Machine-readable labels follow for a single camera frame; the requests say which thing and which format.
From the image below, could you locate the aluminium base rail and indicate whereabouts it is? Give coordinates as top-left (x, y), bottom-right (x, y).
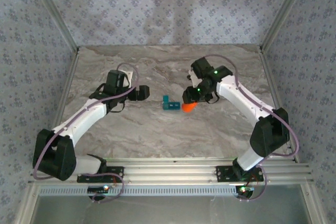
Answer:
top-left (27, 157), bottom-right (314, 184)

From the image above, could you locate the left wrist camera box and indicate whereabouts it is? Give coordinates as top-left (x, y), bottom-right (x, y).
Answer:
top-left (122, 70), bottom-right (134, 89)

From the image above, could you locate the teal pill organizer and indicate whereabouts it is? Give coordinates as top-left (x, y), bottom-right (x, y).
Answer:
top-left (162, 94), bottom-right (182, 111)

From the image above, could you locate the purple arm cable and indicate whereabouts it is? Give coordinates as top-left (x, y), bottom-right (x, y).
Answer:
top-left (202, 54), bottom-right (300, 202)
top-left (33, 62), bottom-right (140, 204)

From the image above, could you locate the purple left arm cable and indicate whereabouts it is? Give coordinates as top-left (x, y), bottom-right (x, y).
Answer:
top-left (33, 62), bottom-right (140, 204)

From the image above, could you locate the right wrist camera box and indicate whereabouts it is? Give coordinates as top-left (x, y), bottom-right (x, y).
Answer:
top-left (188, 68), bottom-right (201, 89)

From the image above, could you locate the aluminium corner post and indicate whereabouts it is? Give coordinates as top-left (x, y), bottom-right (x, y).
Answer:
top-left (26, 0), bottom-right (80, 53)
top-left (258, 0), bottom-right (313, 51)

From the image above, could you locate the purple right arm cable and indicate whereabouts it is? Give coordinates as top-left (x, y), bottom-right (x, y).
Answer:
top-left (202, 54), bottom-right (300, 202)

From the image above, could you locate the small controller board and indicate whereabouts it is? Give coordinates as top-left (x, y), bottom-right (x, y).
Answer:
top-left (236, 186), bottom-right (255, 194)
top-left (87, 185), bottom-right (110, 193)

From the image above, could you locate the orange pill bottle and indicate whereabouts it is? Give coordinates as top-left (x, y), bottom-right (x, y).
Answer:
top-left (181, 102), bottom-right (198, 113)

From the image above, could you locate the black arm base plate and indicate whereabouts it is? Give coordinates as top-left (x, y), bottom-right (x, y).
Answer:
top-left (77, 166), bottom-right (124, 183)
top-left (215, 165), bottom-right (264, 183)

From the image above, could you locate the grey slotted cable duct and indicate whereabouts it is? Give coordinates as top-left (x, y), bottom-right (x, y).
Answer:
top-left (39, 185), bottom-right (237, 197)

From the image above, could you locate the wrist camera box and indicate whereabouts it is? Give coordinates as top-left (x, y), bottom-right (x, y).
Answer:
top-left (188, 68), bottom-right (201, 89)
top-left (122, 70), bottom-right (134, 89)

